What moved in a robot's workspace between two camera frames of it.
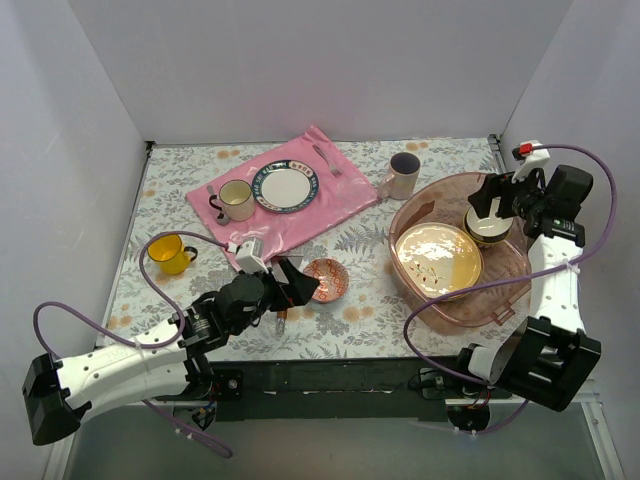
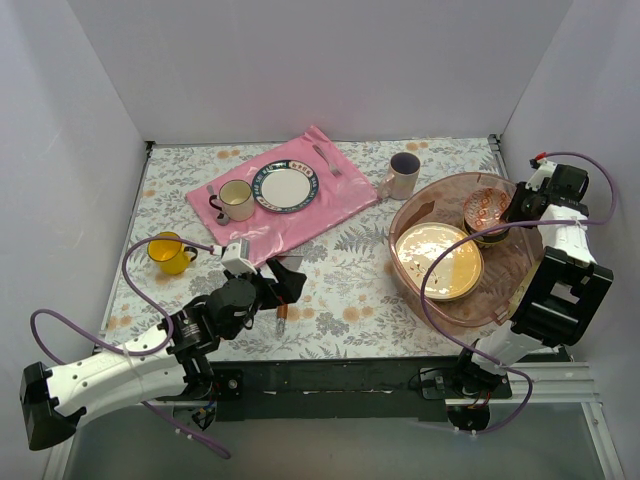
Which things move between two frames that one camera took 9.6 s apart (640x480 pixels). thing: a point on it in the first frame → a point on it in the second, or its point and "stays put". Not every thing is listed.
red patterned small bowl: x=332 y=276 → x=483 y=210
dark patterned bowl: x=489 y=240 stays put
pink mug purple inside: x=401 y=182 stays put
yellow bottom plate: x=438 y=259 stays put
